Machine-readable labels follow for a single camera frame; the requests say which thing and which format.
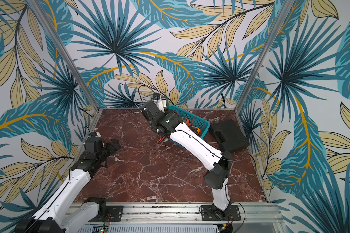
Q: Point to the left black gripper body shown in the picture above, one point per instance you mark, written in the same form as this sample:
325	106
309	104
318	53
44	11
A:
109	149

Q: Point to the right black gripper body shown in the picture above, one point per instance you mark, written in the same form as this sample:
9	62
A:
147	110

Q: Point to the orange grey multimeter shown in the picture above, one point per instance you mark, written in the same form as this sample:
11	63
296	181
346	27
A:
192	126

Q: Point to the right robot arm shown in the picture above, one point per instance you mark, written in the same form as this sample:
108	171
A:
166	123

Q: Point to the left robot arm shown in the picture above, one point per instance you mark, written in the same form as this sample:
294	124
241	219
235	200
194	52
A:
51	217

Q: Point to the teal plastic basket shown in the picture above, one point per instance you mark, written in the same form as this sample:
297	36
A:
186	114

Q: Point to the black case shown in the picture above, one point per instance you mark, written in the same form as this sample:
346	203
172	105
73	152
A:
228	136

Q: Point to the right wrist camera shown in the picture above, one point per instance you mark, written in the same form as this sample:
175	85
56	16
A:
162	102

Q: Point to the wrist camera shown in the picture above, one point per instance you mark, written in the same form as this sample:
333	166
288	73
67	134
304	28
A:
162	102
95	134

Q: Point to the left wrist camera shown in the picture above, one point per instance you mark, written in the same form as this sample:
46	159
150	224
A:
95	134

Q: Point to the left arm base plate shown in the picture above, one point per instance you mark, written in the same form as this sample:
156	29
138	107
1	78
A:
111	213

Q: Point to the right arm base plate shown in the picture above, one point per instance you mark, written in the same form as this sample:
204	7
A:
211	213

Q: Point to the aluminium front rail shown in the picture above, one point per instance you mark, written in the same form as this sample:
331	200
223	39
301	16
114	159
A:
180	213

